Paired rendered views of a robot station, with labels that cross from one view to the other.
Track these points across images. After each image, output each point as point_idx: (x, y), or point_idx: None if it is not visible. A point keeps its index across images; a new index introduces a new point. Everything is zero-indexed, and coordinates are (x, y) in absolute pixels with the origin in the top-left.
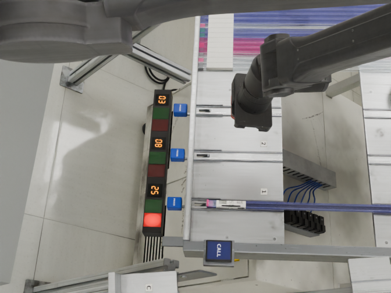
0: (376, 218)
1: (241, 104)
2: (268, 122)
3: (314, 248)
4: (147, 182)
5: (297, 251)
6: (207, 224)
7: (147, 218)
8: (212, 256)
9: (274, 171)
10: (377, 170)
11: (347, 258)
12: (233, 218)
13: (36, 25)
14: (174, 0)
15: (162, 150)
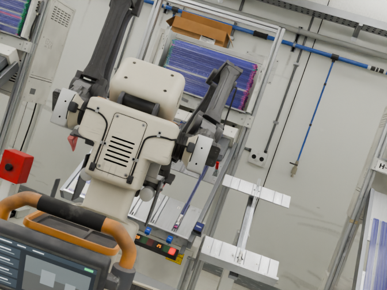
0: (204, 179)
1: (164, 178)
2: (173, 175)
3: (208, 200)
4: (154, 247)
5: (207, 206)
6: (183, 231)
7: (170, 252)
8: (200, 229)
9: (172, 201)
10: (186, 171)
11: (214, 194)
12: (185, 221)
13: (220, 130)
14: (221, 114)
15: (141, 236)
